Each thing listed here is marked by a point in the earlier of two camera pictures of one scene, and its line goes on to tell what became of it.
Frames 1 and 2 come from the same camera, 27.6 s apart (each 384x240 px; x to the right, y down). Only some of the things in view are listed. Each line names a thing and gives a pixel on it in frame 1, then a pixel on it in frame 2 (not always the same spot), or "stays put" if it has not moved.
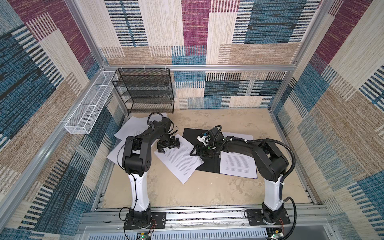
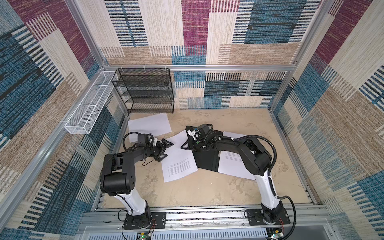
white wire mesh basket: [86, 116] stays put
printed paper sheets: [136, 125] to [179, 161]
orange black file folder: [211, 164] stays put
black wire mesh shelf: [145, 90] stays put
